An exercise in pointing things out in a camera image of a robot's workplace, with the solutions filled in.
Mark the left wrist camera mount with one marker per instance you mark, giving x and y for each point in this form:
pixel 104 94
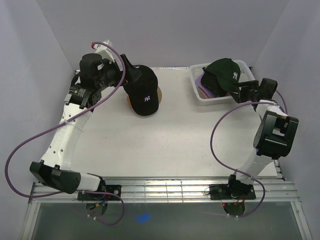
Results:
pixel 104 52

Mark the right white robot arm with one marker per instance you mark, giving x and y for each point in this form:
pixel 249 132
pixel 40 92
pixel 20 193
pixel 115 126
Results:
pixel 274 137

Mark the black cap gold logo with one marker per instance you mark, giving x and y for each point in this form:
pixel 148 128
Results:
pixel 210 81

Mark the dark green NY cap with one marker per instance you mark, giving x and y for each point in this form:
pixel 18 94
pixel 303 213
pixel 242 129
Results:
pixel 227 73

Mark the white plastic basket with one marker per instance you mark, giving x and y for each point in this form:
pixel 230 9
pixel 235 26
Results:
pixel 195 73

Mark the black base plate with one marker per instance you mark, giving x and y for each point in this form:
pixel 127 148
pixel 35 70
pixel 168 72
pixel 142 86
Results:
pixel 111 189
pixel 226 192

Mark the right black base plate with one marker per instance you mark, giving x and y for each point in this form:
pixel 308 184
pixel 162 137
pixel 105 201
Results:
pixel 226 192

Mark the purple cap in basket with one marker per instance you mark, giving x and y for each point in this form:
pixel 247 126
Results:
pixel 200 83

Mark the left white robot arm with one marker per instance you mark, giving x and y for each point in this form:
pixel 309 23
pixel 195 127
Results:
pixel 54 168

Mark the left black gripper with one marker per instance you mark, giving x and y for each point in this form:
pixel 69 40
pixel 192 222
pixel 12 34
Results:
pixel 131 73

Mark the wooden hat stand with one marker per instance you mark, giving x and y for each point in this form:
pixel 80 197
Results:
pixel 159 93

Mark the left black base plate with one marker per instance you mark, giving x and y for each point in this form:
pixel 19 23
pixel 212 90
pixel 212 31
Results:
pixel 111 189

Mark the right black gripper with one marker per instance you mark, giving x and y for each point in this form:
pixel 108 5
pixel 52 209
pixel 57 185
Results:
pixel 240 97

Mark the black NY baseball cap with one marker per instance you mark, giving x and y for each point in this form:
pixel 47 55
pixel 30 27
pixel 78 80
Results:
pixel 143 93

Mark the aluminium rail frame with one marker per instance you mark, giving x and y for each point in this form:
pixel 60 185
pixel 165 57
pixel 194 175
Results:
pixel 167 209

